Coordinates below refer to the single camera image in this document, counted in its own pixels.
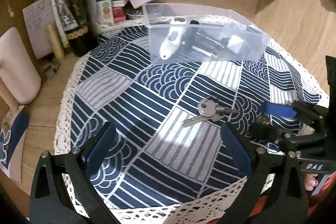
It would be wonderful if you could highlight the white rectangular box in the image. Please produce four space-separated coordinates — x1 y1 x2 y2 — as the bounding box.
227 35 244 54

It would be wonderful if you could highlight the white thermometer device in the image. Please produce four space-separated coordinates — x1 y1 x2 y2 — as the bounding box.
159 18 187 60

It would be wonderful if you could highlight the person's hand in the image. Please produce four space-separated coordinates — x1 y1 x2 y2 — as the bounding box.
303 173 318 191

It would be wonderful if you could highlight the silver key bunch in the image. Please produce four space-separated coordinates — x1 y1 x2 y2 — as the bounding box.
181 96 240 127

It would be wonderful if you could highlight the blue white patterned cloth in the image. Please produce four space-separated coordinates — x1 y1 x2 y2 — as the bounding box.
54 20 329 223

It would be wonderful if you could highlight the blue sticker card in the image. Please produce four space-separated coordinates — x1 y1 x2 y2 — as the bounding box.
1 106 29 182

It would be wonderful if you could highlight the clear plastic storage box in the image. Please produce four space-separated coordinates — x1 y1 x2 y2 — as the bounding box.
142 3 270 65

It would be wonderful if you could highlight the pink insulated jug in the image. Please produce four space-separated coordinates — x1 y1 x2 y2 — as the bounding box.
1 27 42 111

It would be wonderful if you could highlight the cream candle stick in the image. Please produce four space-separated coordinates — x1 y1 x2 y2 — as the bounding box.
46 24 64 60

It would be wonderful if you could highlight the white notepad sheet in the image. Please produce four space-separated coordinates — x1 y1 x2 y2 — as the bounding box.
22 0 58 59

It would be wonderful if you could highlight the dark wine bottle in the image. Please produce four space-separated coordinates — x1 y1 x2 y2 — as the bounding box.
54 0 98 57

